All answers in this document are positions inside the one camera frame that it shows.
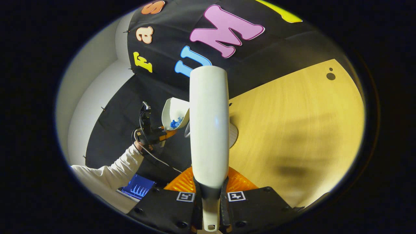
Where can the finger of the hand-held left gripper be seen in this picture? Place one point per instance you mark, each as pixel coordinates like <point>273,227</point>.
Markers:
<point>162,127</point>
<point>169,135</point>

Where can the white garbage bin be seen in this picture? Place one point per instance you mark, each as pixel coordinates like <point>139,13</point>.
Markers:
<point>233,135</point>

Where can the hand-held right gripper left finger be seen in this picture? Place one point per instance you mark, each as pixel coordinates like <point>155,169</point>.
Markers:
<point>165,208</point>

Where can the small white broom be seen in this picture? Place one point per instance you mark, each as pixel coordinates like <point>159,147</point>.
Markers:
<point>209,130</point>

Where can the white dustpan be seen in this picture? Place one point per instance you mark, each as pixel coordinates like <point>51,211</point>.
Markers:
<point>174,109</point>

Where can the dark blue trash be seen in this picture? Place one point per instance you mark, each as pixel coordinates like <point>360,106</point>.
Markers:
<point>174,124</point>

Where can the laptop with blue screen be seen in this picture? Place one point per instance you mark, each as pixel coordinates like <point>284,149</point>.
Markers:
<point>138,187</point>

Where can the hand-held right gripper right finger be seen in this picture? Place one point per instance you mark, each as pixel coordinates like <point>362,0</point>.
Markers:
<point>256,208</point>

